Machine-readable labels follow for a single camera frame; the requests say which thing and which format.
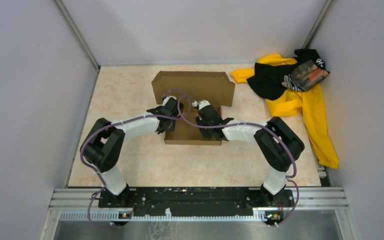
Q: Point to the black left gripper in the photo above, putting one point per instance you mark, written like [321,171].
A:
[172,128]

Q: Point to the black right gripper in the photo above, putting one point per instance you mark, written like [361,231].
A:
[204,133]

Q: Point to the brown cardboard box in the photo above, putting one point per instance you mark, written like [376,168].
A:
[215,87]

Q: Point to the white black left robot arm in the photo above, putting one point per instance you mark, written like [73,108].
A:
[102,147]

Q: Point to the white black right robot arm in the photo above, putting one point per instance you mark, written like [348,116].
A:
[278,143]

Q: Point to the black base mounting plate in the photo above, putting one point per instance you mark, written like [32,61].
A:
[196,201]

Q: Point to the black printed garment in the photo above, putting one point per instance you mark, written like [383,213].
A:
[270,82]

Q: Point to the aluminium frame rail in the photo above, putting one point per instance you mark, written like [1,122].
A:
[81,204]

